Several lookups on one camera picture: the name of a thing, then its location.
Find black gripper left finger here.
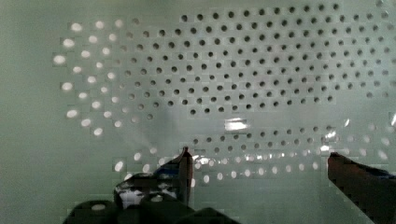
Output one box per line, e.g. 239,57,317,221
113,147,193,209

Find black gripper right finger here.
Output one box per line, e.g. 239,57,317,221
327,152,396,224

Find mint green plastic strainer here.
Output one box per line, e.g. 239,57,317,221
1,0,395,224

